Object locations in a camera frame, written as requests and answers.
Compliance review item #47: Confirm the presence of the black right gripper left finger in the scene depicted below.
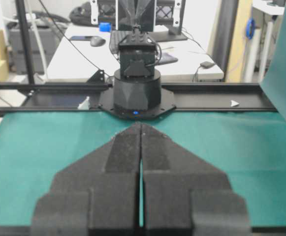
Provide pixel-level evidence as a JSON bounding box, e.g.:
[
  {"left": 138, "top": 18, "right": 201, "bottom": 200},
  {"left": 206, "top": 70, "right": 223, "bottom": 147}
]
[{"left": 31, "top": 123, "right": 142, "bottom": 236}]

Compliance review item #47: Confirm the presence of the black aluminium frame rail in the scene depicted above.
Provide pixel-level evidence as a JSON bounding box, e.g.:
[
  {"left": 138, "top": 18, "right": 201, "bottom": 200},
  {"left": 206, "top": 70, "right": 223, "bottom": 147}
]
[{"left": 0, "top": 83, "right": 277, "bottom": 119}]

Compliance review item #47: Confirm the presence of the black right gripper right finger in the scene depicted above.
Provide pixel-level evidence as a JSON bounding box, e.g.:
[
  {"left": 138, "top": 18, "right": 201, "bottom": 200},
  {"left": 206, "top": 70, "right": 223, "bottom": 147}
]
[{"left": 141, "top": 124, "right": 252, "bottom": 236}]

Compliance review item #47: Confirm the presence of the blue cable coil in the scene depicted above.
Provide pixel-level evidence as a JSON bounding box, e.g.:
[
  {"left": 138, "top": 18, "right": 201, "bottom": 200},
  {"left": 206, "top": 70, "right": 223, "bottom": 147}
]
[{"left": 246, "top": 17, "right": 256, "bottom": 40}]

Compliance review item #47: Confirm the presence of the black keyboard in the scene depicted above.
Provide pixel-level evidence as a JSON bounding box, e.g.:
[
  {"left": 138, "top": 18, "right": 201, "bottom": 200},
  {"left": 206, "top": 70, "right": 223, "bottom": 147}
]
[{"left": 109, "top": 30, "right": 158, "bottom": 55}]

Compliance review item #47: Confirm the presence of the blue tape roll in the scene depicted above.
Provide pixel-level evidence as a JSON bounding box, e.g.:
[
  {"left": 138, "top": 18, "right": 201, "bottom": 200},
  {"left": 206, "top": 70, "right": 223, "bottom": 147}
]
[{"left": 99, "top": 22, "right": 112, "bottom": 32}]

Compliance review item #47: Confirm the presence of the black computer monitor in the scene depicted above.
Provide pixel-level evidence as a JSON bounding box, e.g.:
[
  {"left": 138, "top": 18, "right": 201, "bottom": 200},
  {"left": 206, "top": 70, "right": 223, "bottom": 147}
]
[{"left": 89, "top": 0, "right": 187, "bottom": 42}]

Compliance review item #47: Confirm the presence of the black computer mouse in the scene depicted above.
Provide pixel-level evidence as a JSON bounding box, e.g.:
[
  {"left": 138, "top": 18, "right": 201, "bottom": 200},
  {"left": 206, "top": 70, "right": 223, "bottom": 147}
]
[{"left": 90, "top": 36, "right": 106, "bottom": 47}]

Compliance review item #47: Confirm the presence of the white desk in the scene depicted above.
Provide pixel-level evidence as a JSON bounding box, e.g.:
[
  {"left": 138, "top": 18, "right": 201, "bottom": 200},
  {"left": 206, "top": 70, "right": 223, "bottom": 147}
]
[{"left": 47, "top": 25, "right": 224, "bottom": 84}]

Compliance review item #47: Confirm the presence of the black vertical frame post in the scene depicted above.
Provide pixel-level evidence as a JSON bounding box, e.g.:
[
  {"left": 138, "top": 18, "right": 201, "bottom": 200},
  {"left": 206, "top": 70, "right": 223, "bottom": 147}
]
[{"left": 15, "top": 0, "right": 35, "bottom": 85}]

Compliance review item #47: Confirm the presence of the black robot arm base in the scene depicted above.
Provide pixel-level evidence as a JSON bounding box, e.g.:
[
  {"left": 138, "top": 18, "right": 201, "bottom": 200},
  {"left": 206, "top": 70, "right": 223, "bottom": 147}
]
[{"left": 98, "top": 26, "right": 176, "bottom": 120}]

